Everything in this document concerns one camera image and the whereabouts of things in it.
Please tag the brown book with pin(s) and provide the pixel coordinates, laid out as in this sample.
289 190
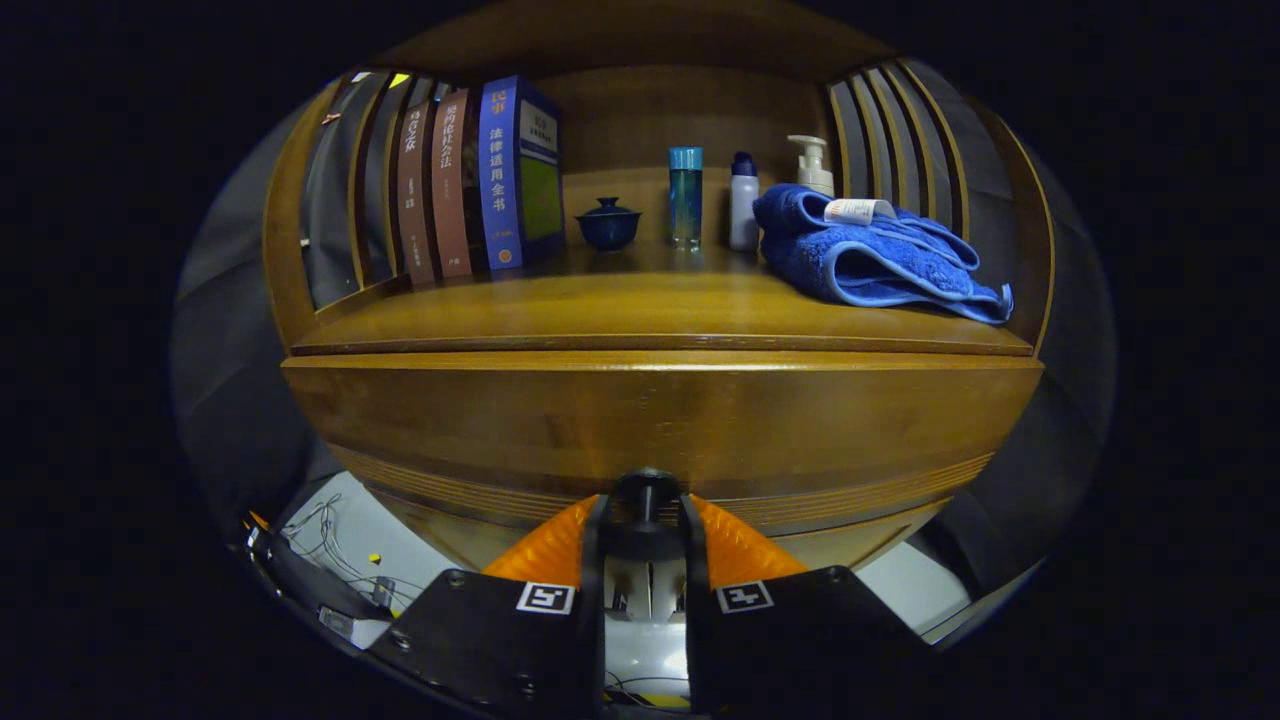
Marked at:
452 190
415 200

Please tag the wooden cabinet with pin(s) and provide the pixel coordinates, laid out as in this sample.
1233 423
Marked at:
620 110

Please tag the white pump bottle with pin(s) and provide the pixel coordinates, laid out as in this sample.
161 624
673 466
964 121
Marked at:
812 172

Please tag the thick blue book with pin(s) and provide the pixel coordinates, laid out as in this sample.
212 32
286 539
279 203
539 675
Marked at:
500 180

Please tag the blue folded towel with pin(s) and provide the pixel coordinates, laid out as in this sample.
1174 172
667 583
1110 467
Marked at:
860 265

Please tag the dark floor equipment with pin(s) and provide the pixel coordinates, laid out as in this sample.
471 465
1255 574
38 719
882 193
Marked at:
300 585

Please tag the blue glass bottle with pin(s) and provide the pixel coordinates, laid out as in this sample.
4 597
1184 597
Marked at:
685 200

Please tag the white bottle with blue cap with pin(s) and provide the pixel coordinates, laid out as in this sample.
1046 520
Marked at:
743 210

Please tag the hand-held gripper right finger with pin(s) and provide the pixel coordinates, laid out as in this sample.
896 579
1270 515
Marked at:
697 620

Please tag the wooden countertop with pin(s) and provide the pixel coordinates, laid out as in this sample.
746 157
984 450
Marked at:
620 305

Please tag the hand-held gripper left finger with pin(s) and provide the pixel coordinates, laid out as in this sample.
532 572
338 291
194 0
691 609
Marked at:
593 600

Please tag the wooden drawer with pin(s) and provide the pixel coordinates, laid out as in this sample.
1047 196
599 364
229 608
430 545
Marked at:
660 420

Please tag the dark blue lidded teacup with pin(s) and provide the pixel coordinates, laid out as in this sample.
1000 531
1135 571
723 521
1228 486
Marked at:
608 228

